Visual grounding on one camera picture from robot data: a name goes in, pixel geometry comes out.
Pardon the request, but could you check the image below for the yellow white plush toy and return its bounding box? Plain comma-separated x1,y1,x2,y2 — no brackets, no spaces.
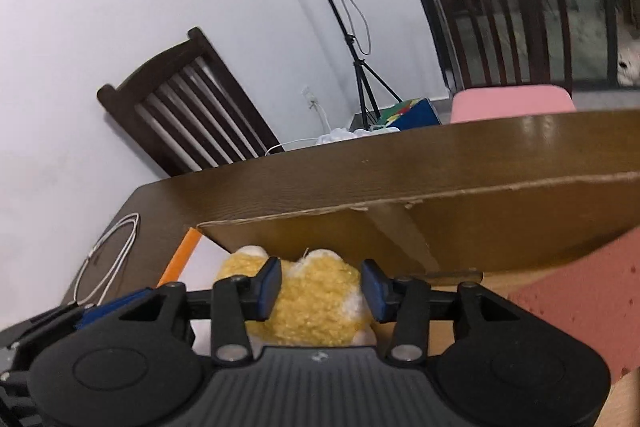
245,249,375,347

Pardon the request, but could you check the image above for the pink sponge block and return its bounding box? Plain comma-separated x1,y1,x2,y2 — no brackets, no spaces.
509,229,640,383

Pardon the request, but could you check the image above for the red orange cardboard box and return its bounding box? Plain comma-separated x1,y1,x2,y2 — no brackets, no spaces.
156,171,640,427

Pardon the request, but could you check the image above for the colourful blue toy box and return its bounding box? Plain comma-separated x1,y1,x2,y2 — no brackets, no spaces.
375,98,440,131

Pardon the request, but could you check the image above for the dark wooden chair left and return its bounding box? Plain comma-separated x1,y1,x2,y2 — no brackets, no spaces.
96,27,283,176

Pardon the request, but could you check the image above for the black light stand tripod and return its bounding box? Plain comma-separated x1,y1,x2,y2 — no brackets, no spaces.
326,0,402,130

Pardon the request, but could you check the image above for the wooden chair pink cushion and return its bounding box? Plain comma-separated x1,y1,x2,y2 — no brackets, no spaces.
438,0,576,124

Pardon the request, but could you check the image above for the white charger cable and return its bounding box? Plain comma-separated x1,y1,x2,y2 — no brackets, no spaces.
72,211,141,307

